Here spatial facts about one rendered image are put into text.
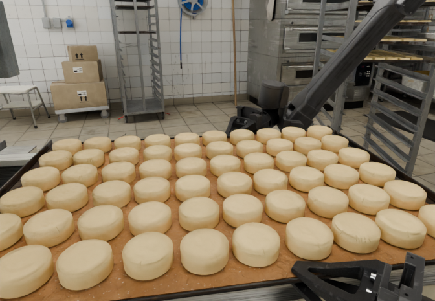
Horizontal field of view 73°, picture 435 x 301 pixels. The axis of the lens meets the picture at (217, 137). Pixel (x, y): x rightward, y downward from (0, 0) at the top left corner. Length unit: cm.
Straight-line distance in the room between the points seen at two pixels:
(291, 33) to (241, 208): 351
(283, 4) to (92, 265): 362
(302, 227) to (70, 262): 24
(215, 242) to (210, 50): 425
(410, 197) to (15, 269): 45
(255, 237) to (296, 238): 4
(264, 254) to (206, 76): 428
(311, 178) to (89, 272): 31
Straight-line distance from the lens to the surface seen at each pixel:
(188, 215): 36
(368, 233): 37
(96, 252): 33
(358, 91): 461
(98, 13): 433
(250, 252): 31
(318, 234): 34
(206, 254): 31
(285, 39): 378
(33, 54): 446
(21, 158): 66
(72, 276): 32
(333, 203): 40
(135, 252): 32
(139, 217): 36
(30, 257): 35
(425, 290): 48
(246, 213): 36
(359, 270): 33
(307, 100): 76
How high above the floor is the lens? 113
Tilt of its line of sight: 21 degrees down
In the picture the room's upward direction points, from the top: straight up
